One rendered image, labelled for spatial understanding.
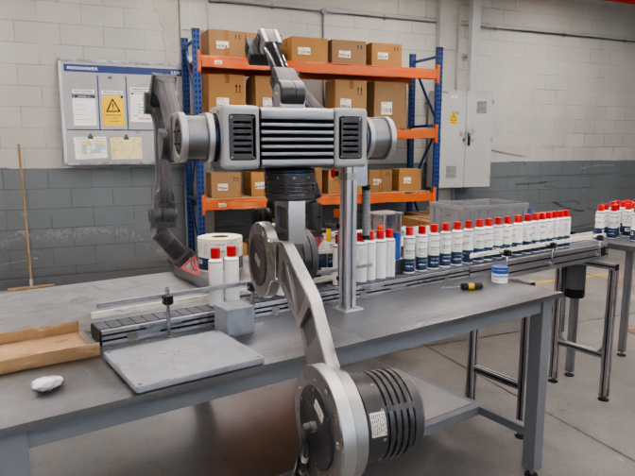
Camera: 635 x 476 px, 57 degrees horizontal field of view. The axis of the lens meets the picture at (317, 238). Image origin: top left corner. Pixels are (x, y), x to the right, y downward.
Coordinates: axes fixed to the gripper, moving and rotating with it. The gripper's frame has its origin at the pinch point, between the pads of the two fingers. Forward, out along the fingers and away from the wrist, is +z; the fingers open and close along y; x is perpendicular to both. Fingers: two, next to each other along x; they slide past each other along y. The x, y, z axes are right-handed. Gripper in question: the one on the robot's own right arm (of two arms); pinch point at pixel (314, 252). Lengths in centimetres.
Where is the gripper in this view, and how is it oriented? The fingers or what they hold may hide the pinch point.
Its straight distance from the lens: 231.5
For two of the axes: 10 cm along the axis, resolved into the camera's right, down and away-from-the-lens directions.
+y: -8.3, 0.7, -5.5
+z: -0.1, 9.9, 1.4
